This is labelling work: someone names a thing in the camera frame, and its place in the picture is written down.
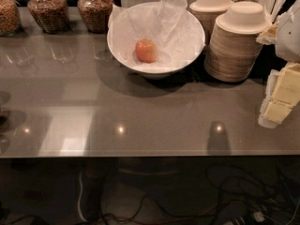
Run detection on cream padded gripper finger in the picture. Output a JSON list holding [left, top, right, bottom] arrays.
[[258, 62, 300, 128]]

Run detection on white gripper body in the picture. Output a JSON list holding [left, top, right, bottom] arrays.
[[275, 0, 300, 63]]

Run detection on red orange apple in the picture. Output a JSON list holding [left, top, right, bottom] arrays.
[[135, 38, 158, 63]]

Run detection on white bowl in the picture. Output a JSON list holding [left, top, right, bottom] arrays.
[[106, 1, 206, 81]]

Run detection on front stack of paper bowls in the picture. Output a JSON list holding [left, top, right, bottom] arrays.
[[204, 1, 271, 83]]

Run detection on stack of paper bowls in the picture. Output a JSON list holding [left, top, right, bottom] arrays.
[[189, 0, 233, 44], [204, 1, 271, 83]]

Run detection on rear stack of paper bowls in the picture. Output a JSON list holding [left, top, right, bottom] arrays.
[[189, 0, 233, 44]]

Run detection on white tissue paper liner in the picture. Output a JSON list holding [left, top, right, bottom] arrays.
[[107, 0, 205, 69]]

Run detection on right glass snack jar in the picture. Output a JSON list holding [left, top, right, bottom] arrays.
[[77, 0, 113, 34]]

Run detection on glass snack jar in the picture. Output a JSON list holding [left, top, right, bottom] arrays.
[[27, 0, 69, 34], [77, 0, 113, 34], [0, 0, 22, 37]]

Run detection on middle glass snack jar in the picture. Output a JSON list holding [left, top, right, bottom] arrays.
[[27, 0, 69, 34]]

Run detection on left glass snack jar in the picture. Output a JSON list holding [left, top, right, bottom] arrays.
[[0, 0, 22, 37]]

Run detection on black floor cables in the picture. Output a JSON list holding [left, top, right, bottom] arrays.
[[0, 162, 300, 225]]

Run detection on white floor cable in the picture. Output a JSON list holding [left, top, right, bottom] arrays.
[[76, 171, 89, 223]]

